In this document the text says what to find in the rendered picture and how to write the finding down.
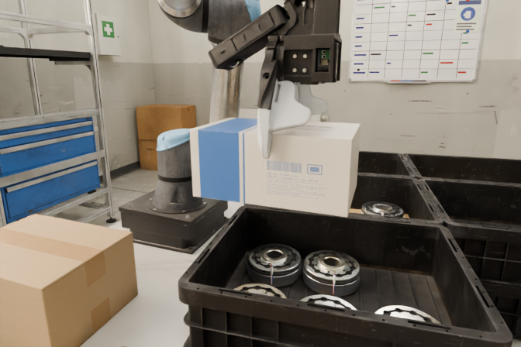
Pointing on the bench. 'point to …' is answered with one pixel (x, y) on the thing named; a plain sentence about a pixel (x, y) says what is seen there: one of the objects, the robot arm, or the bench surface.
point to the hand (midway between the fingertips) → (278, 146)
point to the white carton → (277, 165)
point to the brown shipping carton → (62, 280)
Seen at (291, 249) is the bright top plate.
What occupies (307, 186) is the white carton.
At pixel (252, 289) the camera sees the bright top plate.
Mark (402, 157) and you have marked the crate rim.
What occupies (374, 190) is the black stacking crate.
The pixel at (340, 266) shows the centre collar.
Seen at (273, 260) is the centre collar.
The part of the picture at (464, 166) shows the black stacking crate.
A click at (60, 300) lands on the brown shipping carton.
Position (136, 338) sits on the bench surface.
